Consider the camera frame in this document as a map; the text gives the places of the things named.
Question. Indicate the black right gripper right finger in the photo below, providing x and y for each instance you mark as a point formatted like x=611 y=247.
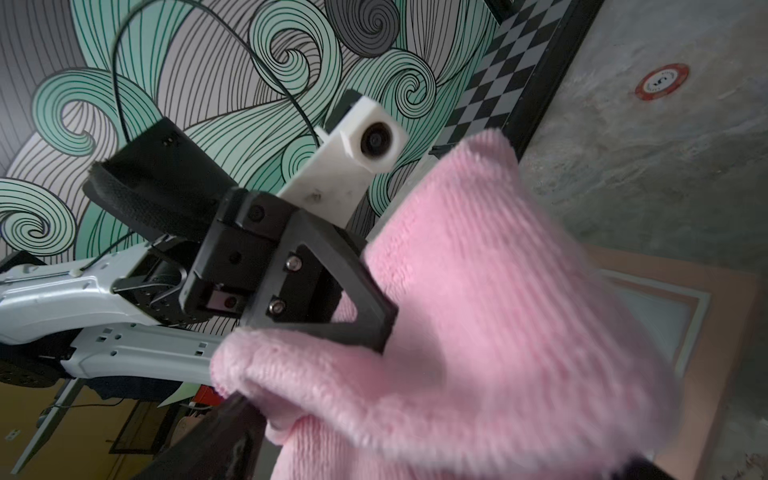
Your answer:
x=644 y=469

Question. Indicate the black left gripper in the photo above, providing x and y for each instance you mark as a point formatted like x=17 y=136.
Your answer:
x=212 y=243

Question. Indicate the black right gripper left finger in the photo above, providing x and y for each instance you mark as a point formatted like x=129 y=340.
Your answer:
x=224 y=445

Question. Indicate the pink picture frame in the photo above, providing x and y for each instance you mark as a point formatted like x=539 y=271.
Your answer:
x=702 y=317

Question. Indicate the pink cloth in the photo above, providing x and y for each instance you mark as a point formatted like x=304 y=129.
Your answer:
x=511 y=356

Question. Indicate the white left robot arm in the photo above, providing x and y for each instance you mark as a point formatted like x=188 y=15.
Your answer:
x=64 y=320

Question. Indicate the black white chessboard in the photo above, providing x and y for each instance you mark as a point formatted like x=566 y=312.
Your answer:
x=520 y=72

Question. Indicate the red poker chip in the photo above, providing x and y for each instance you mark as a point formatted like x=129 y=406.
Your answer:
x=662 y=82

